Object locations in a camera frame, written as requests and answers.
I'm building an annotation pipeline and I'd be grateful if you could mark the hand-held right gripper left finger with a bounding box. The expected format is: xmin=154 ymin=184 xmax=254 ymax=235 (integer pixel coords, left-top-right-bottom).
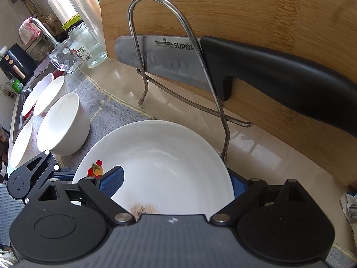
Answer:
xmin=37 ymin=166 xmax=137 ymax=226

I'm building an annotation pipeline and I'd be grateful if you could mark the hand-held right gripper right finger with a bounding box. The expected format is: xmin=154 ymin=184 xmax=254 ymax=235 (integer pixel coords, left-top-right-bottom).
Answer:
xmin=210 ymin=169 xmax=305 ymax=225

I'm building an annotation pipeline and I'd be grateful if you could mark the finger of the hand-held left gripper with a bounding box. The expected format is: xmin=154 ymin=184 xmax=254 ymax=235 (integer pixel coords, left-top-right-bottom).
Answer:
xmin=19 ymin=150 xmax=74 ymax=203

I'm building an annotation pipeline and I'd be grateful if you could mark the white floral bowl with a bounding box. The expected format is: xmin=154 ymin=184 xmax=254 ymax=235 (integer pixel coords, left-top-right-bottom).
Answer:
xmin=10 ymin=122 xmax=38 ymax=169
xmin=37 ymin=92 xmax=91 ymax=157
xmin=33 ymin=76 xmax=71 ymax=117

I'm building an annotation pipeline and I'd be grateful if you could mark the white stained fruit print plate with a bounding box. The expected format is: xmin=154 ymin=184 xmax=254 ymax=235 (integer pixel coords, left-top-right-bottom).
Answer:
xmin=72 ymin=120 xmax=234 ymax=221

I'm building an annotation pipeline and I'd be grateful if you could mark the steel sink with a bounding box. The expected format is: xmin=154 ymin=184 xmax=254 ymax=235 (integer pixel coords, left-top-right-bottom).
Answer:
xmin=11 ymin=84 xmax=30 ymax=136

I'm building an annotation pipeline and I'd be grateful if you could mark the grey blue checked towel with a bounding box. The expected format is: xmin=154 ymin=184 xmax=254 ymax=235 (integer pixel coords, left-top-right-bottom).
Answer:
xmin=0 ymin=69 xmax=357 ymax=268

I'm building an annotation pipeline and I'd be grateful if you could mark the white colander basket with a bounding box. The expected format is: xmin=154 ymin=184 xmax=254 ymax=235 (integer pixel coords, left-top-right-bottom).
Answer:
xmin=22 ymin=73 xmax=54 ymax=116

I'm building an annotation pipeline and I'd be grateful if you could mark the small green lid jar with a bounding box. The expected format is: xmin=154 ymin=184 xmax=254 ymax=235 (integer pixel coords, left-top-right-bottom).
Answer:
xmin=10 ymin=77 xmax=25 ymax=93

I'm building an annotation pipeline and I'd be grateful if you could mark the black air fryer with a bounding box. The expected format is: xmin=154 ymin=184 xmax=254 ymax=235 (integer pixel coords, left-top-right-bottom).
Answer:
xmin=0 ymin=43 xmax=35 ymax=80

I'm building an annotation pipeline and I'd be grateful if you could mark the clear glass mug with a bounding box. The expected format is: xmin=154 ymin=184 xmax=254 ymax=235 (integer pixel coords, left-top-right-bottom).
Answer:
xmin=50 ymin=40 xmax=84 ymax=74

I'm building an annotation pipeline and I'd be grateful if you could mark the glass jar green lid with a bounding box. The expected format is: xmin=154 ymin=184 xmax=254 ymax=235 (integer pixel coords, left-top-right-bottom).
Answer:
xmin=62 ymin=14 xmax=108 ymax=68

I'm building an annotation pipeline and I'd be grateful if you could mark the metal faucet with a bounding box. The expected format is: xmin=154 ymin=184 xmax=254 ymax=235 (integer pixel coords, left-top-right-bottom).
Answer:
xmin=28 ymin=17 xmax=66 ymax=51

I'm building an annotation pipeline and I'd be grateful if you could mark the pink cloth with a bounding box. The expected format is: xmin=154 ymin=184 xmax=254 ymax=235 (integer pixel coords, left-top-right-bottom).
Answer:
xmin=18 ymin=17 xmax=42 ymax=45

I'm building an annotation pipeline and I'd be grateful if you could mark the bamboo cutting board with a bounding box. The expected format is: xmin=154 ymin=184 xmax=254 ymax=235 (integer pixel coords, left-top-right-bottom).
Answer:
xmin=97 ymin=0 xmax=357 ymax=187

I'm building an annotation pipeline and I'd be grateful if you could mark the tall plastic wrap roll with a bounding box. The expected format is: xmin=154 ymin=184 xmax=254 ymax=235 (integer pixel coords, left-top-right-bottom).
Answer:
xmin=63 ymin=0 xmax=104 ymax=53

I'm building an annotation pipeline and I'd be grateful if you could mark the metal wire rack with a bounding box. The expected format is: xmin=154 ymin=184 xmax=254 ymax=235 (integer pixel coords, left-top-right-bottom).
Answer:
xmin=128 ymin=0 xmax=254 ymax=161

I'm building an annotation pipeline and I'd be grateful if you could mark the black handled kitchen knife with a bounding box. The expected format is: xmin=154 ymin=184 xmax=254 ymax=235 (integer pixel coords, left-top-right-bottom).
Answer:
xmin=114 ymin=35 xmax=357 ymax=146

